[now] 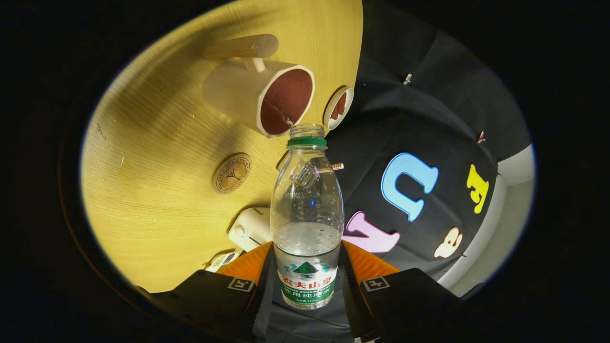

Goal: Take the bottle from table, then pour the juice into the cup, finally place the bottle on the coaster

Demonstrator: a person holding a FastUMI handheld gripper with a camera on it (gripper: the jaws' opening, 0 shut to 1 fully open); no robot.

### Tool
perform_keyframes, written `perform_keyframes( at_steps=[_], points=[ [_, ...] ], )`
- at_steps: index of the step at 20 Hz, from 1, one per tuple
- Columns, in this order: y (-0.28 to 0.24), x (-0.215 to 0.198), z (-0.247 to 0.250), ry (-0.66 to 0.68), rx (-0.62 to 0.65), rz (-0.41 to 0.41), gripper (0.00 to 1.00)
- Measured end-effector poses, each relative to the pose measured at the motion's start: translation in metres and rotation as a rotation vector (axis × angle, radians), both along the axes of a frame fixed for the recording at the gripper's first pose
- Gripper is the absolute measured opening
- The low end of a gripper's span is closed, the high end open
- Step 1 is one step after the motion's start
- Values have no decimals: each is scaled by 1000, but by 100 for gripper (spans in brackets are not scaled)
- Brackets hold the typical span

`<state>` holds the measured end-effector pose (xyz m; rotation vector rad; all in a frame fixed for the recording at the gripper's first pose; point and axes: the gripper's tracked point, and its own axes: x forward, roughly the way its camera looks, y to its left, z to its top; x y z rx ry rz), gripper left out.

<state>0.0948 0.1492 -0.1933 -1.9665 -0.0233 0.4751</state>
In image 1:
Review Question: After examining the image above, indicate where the clear plastic juice bottle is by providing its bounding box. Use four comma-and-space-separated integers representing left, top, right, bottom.
270, 123, 345, 310

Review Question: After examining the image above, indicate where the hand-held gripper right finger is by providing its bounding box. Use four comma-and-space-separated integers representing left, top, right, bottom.
337, 239, 484, 341

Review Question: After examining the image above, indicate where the small white plate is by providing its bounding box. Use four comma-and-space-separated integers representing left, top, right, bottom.
323, 87, 355, 131

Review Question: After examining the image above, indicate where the white toaster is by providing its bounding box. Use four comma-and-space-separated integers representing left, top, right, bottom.
228, 207, 273, 252

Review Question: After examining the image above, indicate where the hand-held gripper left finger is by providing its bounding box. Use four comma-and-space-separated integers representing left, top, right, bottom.
135, 241, 277, 341

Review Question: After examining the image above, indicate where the beige cup with wooden handle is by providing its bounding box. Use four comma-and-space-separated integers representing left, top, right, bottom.
203, 33, 316, 139

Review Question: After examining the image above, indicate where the white sectioned dish with beans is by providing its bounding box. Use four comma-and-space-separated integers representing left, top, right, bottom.
205, 252, 240, 273

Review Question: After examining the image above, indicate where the black backdrop cloth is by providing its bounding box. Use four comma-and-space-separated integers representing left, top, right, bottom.
329, 0, 532, 286

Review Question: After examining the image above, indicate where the round wooden coaster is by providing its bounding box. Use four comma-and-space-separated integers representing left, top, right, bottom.
212, 152, 252, 195

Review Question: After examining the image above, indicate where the wooden table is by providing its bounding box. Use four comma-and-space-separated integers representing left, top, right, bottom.
80, 0, 364, 293

